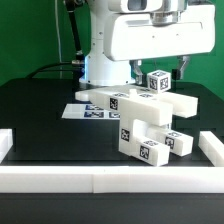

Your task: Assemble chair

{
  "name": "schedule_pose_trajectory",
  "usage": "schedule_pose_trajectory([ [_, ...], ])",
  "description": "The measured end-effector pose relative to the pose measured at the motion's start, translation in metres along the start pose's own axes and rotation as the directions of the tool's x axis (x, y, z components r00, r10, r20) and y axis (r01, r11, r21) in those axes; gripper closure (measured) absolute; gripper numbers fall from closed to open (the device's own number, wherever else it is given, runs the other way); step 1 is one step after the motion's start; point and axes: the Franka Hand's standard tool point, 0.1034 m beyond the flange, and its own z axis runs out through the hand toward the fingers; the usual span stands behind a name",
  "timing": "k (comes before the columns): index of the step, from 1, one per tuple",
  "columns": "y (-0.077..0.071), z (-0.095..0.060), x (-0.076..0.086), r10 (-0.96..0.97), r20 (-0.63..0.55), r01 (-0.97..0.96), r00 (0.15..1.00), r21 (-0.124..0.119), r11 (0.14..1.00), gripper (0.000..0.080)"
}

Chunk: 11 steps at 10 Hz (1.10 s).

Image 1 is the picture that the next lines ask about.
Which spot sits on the white chair back part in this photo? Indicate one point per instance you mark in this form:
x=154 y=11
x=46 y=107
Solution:
x=134 y=102

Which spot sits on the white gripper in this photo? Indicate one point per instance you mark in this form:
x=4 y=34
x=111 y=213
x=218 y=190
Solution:
x=134 y=36

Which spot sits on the white fence bar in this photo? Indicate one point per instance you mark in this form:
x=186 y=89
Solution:
x=106 y=179
x=212 y=147

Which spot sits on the white right fence bar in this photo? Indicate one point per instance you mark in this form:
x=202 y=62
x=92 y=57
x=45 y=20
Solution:
x=212 y=147

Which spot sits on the white chair seat part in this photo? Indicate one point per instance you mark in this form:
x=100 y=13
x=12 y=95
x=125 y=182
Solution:
x=130 y=131

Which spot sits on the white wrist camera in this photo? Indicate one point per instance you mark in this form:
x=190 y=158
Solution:
x=134 y=6

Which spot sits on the white left fence block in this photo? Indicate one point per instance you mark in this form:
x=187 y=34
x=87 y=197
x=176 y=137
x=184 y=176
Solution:
x=6 y=142

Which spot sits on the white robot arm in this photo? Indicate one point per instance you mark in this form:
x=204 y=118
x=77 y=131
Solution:
x=99 y=69

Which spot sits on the white tagged cube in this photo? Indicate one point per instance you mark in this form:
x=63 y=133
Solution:
x=159 y=81
x=168 y=126

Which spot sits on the white front fence bar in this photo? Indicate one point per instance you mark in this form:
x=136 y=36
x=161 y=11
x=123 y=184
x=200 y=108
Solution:
x=106 y=179

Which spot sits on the white fiducial marker sheet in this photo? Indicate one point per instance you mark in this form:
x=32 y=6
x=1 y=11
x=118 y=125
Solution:
x=88 y=111

